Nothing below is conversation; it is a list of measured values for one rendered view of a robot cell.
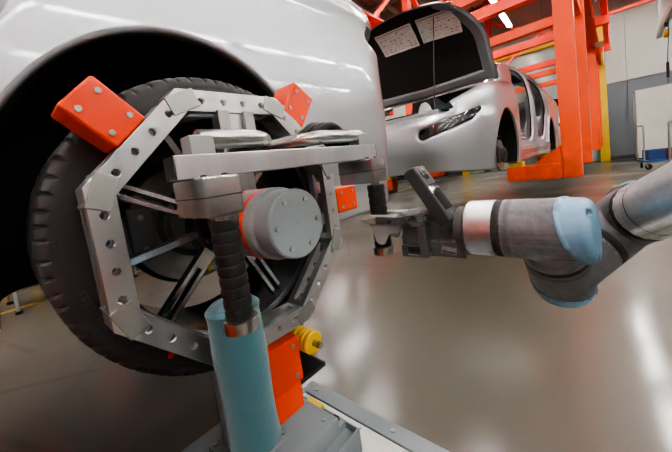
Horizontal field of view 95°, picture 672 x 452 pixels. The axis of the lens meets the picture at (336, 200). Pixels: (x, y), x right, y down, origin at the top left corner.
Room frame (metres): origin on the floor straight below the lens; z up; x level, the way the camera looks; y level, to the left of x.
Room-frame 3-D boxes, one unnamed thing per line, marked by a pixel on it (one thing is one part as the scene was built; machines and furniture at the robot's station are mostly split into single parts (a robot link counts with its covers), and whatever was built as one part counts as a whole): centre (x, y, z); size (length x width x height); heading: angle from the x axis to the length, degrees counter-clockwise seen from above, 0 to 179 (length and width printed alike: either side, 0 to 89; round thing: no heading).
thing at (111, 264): (0.67, 0.20, 0.85); 0.54 x 0.07 x 0.54; 137
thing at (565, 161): (3.38, -2.31, 1.75); 0.68 x 0.16 x 2.45; 47
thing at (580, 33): (4.80, -3.61, 1.75); 0.68 x 0.16 x 2.45; 47
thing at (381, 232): (0.61, -0.08, 0.81); 0.09 x 0.03 x 0.06; 55
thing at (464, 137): (4.93, -2.22, 1.49); 4.95 x 1.86 x 1.59; 137
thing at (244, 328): (0.39, 0.14, 0.83); 0.04 x 0.04 x 0.16
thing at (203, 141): (0.52, 0.18, 1.03); 0.19 x 0.18 x 0.11; 47
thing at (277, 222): (0.62, 0.15, 0.85); 0.21 x 0.14 x 0.14; 47
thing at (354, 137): (0.66, 0.05, 1.03); 0.19 x 0.18 x 0.11; 47
